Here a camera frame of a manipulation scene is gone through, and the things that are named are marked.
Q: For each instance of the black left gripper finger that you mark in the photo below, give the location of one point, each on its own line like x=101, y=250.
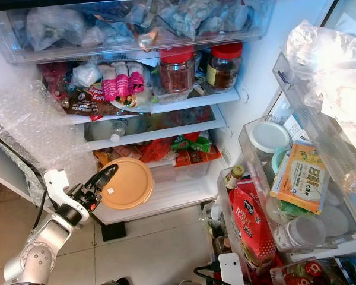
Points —
x=104, y=178

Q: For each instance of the orange round container lid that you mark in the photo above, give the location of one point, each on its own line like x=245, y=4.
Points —
x=130, y=184

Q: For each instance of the black fridge foot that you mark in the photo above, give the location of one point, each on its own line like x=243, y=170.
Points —
x=114, y=231

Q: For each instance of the white fridge cabinet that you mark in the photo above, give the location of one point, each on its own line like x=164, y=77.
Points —
x=178, y=190

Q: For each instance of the bubble-wrapped fridge door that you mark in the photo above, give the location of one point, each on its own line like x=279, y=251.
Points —
x=3, y=172

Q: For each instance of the white-edged glass fridge shelf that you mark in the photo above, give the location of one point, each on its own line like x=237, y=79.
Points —
x=207, y=98

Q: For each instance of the small clear plastic bottle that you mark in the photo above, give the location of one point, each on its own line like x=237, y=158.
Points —
x=117, y=132

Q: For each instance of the clear bubble wrap sheet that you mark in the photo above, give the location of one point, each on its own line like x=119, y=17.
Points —
x=47, y=130

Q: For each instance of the brown bread bag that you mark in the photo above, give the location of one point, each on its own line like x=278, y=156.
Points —
x=83, y=101

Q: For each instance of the white plate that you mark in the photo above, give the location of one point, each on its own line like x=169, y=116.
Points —
x=139, y=105

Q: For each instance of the clear crisper drawer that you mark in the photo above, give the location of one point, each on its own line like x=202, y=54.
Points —
x=166, y=124

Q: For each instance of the green red snack packet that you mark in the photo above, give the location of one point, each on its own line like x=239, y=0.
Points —
x=193, y=148

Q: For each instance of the pink sausage pack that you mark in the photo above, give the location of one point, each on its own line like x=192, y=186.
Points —
x=123, y=83

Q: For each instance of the white knotted plastic bag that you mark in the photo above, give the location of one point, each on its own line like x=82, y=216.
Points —
x=86, y=74

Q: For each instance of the red-lidded glass jar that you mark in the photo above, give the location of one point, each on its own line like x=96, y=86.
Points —
x=177, y=74

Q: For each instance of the clear door bin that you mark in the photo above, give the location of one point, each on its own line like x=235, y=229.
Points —
x=302, y=113
x=225, y=219
x=252, y=172

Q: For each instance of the gold-capped bottle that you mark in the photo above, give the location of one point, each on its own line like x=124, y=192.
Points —
x=234, y=175

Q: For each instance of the clear freezer drawer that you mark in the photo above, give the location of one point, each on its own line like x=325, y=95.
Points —
x=118, y=38

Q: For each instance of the red raisins bag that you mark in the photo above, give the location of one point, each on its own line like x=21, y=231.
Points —
x=255, y=225

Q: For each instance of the red-lidded jar yellow label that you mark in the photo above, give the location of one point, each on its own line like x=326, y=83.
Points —
x=223, y=68

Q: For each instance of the white-lidded round container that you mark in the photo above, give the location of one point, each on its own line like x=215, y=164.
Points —
x=270, y=136

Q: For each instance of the teal cup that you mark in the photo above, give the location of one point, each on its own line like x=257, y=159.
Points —
x=277, y=160

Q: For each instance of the orange yellow carton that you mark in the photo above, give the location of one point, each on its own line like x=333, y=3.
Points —
x=299, y=178

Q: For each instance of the white blue packet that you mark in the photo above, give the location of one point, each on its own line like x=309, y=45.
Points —
x=296, y=127

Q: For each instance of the white-lidded clear jar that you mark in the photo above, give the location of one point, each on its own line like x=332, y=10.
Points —
x=302, y=233

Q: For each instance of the clear box of red fruit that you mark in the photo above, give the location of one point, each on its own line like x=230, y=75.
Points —
x=311, y=270

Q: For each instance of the crumpled clear plastic bag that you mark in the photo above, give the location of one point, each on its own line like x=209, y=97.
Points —
x=326, y=59

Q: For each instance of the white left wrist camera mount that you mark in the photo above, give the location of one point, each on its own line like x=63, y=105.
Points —
x=56, y=184

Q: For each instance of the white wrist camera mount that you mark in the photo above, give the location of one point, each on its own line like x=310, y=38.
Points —
x=56, y=184
x=231, y=270

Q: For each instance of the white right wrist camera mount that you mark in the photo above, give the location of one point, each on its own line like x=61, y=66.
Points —
x=231, y=270

